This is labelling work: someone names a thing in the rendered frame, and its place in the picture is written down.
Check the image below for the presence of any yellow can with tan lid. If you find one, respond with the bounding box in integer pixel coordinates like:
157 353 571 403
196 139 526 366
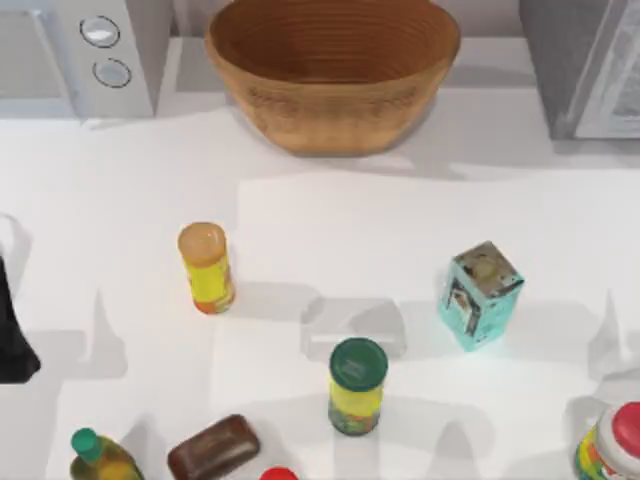
176 221 237 316

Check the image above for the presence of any brown woven basket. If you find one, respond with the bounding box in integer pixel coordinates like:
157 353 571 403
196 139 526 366
203 0 462 157

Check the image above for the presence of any yellow jar with green lid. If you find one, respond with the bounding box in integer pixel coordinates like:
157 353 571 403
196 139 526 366
327 337 390 437

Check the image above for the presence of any light blue carton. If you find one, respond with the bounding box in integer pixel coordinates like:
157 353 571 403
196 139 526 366
437 240 526 353

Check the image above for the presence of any brown bread loaf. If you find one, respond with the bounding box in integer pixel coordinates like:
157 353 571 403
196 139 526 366
166 413 262 480

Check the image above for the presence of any round microwave knob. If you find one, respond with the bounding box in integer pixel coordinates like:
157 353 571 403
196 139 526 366
79 15 122 50
91 57 133 90

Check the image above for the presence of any yellow bottle with green cap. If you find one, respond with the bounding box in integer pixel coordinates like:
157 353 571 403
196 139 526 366
68 427 146 480

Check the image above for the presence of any pale microwave oven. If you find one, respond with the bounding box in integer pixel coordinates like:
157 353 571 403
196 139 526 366
0 0 176 120

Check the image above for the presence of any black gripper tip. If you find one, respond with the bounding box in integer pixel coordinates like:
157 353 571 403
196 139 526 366
0 255 42 385

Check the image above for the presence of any white jar with red lid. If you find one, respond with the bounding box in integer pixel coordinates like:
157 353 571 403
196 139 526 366
574 401 640 480

